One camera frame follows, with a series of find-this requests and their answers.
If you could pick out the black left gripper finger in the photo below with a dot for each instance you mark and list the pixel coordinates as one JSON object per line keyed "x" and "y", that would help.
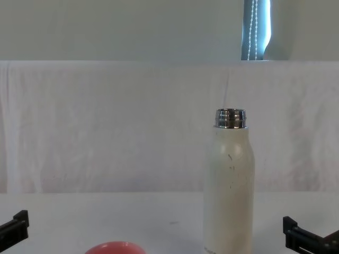
{"x": 20, "y": 225}

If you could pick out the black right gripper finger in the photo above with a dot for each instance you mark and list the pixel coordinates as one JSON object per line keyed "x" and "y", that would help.
{"x": 290, "y": 234}

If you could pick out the cream vacuum bottle steel neck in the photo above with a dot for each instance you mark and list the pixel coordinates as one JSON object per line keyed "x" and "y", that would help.
{"x": 227, "y": 185}

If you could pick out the white table cloth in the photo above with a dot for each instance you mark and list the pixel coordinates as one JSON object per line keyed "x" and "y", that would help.
{"x": 106, "y": 217}

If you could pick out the white hung backdrop cloth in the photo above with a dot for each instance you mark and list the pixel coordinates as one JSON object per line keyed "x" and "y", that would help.
{"x": 106, "y": 127}

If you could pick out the pale white curtain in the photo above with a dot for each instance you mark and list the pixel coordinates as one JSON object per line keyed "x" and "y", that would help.
{"x": 304, "y": 26}
{"x": 106, "y": 26}

